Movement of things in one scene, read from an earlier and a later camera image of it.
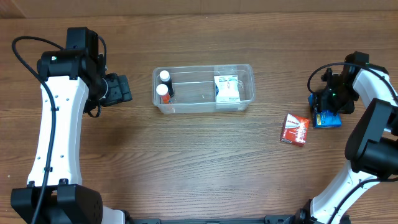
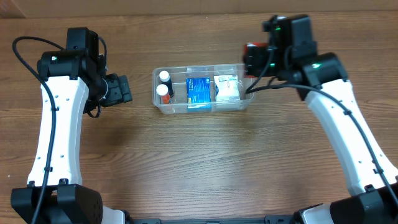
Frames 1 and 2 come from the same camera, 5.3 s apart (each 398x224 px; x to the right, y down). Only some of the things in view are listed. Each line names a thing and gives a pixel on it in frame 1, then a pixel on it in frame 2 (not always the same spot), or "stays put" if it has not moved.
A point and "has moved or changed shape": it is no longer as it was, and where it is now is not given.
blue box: x=326 y=118 has moved or changed shape
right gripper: x=325 y=104 -> x=253 y=61
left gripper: x=116 y=90 stays put
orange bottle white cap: x=161 y=89 stays put
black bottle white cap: x=165 y=78 stays put
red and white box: x=295 y=130 -> x=245 y=57
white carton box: x=227 y=88 stays put
